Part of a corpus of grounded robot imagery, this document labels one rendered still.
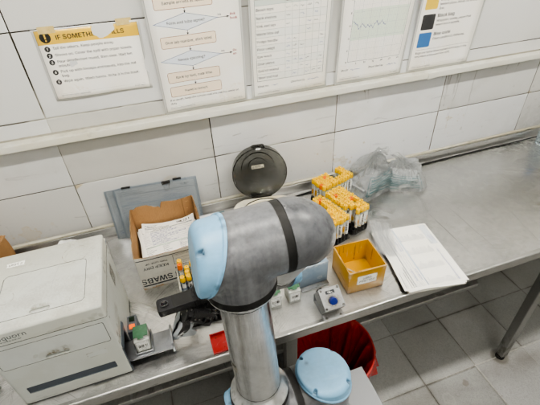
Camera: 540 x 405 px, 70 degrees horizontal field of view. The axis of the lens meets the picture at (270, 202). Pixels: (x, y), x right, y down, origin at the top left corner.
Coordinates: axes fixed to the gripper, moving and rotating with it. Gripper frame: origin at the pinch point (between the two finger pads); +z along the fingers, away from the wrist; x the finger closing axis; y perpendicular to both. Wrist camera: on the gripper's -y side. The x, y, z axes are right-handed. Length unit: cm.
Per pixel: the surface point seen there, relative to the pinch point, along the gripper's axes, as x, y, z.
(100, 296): -1.5, -23.9, -15.1
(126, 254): 45.6, -8.6, 10.5
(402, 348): 17, 139, 26
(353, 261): 11, 58, -29
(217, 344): -4.3, 12.3, -1.9
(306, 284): 6.0, 40.3, -19.8
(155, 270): 25.1, -3.3, -1.6
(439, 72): 56, 87, -98
